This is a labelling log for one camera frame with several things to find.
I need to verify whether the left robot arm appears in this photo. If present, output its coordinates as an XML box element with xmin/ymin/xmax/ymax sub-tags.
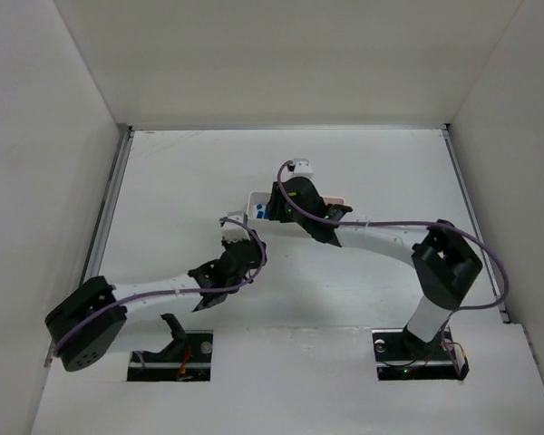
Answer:
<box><xmin>44</xmin><ymin>239</ymin><xmax>267</xmax><ymax>372</ymax></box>

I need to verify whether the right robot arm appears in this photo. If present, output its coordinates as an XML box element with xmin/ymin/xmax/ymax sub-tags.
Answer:
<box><xmin>267</xmin><ymin>177</ymin><xmax>482</xmax><ymax>344</ymax></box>

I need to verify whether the white three-compartment tray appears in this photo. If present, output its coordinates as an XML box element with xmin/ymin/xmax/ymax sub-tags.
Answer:
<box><xmin>245</xmin><ymin>190</ymin><xmax>347</xmax><ymax>232</ymax></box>

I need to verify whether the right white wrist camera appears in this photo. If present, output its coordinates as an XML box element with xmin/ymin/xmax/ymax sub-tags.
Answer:
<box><xmin>287</xmin><ymin>159</ymin><xmax>314</xmax><ymax>179</ymax></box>

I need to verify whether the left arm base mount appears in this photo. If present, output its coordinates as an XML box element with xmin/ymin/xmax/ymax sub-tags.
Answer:
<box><xmin>126</xmin><ymin>314</ymin><xmax>214</xmax><ymax>383</ymax></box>

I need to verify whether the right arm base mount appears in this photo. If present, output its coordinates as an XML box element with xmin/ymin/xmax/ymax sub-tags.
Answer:
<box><xmin>372</xmin><ymin>329</ymin><xmax>470</xmax><ymax>382</ymax></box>

